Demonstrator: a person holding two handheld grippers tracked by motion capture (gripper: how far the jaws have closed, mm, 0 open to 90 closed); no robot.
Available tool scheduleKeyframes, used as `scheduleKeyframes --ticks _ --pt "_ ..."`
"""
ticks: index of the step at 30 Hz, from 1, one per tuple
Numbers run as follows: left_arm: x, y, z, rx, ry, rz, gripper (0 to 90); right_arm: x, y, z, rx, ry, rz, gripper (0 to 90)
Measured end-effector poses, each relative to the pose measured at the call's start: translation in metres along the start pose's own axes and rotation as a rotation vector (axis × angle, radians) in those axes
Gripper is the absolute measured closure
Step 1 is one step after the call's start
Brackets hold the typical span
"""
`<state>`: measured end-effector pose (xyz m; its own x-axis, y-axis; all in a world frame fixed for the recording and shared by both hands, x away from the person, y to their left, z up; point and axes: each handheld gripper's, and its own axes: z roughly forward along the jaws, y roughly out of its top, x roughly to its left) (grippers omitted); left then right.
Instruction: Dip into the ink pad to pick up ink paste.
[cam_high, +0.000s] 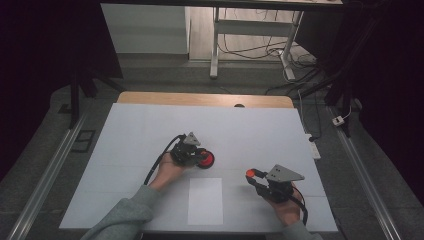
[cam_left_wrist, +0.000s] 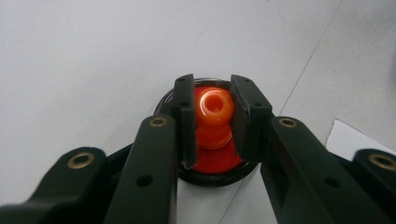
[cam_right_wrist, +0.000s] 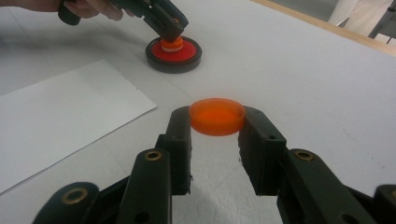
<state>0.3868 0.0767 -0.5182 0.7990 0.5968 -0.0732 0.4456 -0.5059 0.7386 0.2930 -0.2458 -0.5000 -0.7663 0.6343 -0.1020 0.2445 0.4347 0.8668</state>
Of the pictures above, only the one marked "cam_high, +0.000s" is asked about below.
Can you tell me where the right hand-held gripper black cable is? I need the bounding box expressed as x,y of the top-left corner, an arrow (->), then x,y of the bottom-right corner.
290,185 -> 310,226

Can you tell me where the left hand-held gripper black cable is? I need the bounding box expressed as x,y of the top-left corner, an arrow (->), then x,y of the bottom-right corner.
143,134 -> 185,186

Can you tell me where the white power strip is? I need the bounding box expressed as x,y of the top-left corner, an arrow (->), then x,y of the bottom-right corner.
304,133 -> 322,160

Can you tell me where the dark curtain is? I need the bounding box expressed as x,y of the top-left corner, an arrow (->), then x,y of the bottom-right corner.
294,0 -> 424,203
0,0 -> 124,183

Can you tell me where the white desk frame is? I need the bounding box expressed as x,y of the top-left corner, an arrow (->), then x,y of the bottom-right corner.
209,6 -> 305,81

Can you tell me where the small white paper sheet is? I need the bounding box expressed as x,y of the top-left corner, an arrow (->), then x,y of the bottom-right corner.
187,177 -> 224,226

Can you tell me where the person's left hand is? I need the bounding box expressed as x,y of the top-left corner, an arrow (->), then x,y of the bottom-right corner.
148,152 -> 186,193

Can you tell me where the white cabinet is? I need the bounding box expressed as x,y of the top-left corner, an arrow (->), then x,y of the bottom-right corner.
99,3 -> 191,55

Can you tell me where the round red ink pad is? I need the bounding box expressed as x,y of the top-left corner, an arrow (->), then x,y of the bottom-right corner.
196,149 -> 216,170

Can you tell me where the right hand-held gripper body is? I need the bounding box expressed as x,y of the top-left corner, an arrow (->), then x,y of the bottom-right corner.
254,163 -> 306,204

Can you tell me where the metal floor rail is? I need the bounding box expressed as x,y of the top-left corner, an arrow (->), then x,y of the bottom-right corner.
6,111 -> 88,240
327,106 -> 403,240

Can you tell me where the person's right hand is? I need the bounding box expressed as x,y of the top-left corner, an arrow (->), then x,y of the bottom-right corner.
265,185 -> 306,228

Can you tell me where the black stand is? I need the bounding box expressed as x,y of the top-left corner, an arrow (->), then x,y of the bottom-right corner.
67,68 -> 127,130
299,13 -> 384,138

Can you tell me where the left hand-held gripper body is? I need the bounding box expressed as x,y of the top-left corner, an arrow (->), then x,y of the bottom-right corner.
169,131 -> 205,168

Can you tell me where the tangle of black cables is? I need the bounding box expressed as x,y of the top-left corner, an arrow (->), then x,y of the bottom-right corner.
218,8 -> 318,64

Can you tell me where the hand-held gripper black cable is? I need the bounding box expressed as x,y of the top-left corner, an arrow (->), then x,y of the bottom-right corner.
290,185 -> 310,226
143,134 -> 185,186

